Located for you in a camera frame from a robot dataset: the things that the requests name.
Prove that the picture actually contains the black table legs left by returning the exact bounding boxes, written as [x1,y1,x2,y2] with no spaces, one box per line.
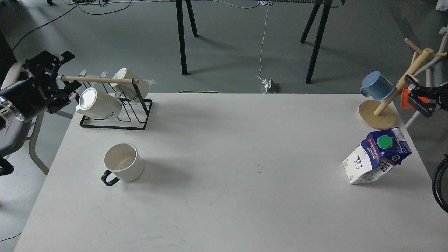
[175,0,198,76]

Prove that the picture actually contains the black floor cable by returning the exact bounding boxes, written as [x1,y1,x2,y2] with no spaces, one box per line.
[12,0,133,50]

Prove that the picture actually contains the black table legs right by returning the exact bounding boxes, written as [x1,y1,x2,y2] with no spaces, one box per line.
[300,0,333,84]

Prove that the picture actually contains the black wire cup rack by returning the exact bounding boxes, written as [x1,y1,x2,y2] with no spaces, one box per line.
[58,68,155,130]

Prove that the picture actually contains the wooden mug tree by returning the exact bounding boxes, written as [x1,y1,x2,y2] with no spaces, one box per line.
[357,34,447,130]

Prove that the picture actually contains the blue mug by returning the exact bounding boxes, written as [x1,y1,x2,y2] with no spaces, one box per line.
[360,71,395,101]

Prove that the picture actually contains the white mug black handle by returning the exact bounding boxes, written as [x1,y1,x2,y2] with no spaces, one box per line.
[101,142,145,186]

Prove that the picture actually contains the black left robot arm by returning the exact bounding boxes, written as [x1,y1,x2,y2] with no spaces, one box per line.
[0,51,81,175]

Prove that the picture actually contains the orange mug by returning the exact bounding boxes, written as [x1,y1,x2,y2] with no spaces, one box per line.
[400,87,416,110]

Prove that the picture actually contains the grey power adapter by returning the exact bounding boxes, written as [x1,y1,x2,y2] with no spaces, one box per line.
[262,79,280,94]

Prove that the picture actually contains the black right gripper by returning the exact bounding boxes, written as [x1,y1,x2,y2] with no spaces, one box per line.
[404,75,448,118]

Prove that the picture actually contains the white mug on rack front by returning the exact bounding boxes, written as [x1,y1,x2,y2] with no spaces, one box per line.
[76,87,122,121]

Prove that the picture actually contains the white power cable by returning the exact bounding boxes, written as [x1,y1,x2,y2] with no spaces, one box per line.
[177,0,273,94]

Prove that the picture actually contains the black table legs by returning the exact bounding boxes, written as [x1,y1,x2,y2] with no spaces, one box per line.
[175,0,198,76]
[300,0,333,84]

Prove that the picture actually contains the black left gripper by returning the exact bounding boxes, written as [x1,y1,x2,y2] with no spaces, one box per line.
[1,51,81,121]

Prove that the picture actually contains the blue white milk carton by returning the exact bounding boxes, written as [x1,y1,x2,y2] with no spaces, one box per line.
[342,127,412,185]

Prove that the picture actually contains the white mug on rack rear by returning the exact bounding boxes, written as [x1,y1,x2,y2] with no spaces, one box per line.
[110,68,150,103]

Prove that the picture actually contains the white mug on rack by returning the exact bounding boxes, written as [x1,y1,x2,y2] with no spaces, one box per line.
[110,68,150,103]
[76,87,122,121]

